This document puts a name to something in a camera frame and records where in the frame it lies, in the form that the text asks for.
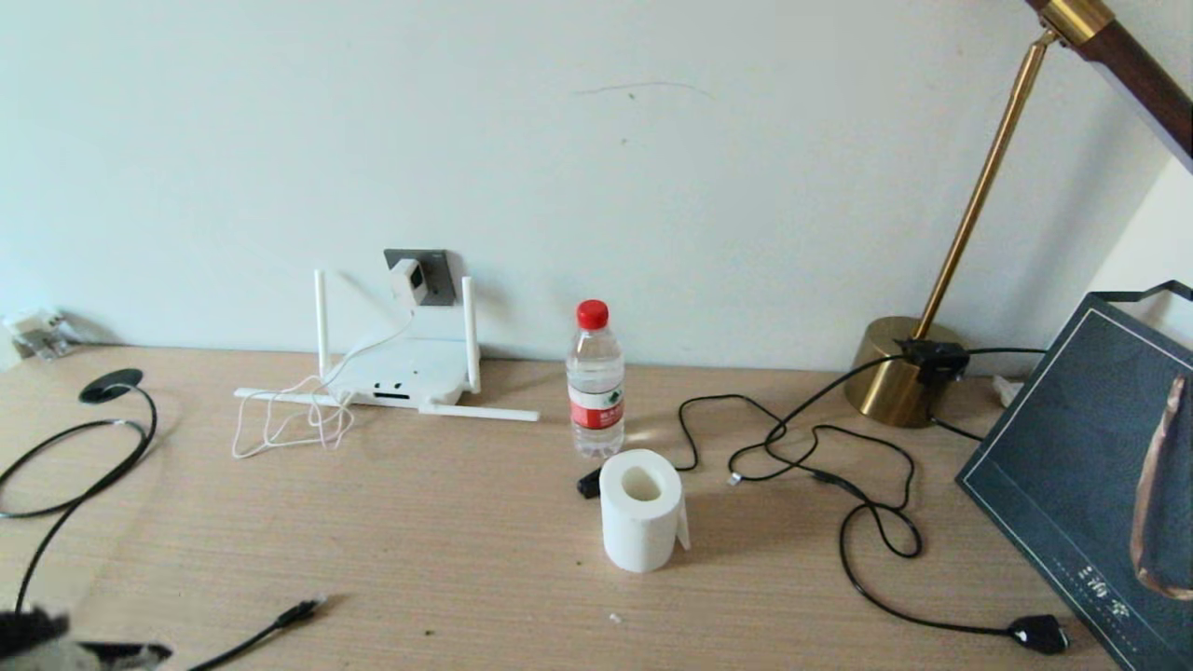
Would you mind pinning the white router with antennas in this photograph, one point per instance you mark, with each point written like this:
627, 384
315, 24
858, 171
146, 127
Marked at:
401, 368

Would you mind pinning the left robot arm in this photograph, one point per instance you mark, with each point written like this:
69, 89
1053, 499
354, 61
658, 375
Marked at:
37, 634

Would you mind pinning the white toilet paper roll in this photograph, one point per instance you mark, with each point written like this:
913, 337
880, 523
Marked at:
638, 531

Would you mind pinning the black round desk grommet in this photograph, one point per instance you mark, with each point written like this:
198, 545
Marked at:
112, 384

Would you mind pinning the white power adapter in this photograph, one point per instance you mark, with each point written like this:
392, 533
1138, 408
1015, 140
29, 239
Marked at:
408, 280

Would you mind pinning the clear water bottle red cap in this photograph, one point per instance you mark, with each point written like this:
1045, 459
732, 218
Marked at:
595, 373

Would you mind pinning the dark blue paper gift bag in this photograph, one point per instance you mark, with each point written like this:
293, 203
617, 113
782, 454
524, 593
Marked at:
1072, 466

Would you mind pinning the clear plastic wrapper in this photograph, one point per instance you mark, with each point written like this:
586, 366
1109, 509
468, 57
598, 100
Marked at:
37, 335

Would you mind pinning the brass desk lamp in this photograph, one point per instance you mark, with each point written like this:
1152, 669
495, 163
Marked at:
895, 382

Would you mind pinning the small white object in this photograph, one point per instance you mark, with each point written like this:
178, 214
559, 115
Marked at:
1007, 390

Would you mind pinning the grey wall socket plate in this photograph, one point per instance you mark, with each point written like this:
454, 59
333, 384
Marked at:
440, 270

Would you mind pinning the black adapter on lamp base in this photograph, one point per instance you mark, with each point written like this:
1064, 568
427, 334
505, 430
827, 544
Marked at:
932, 359

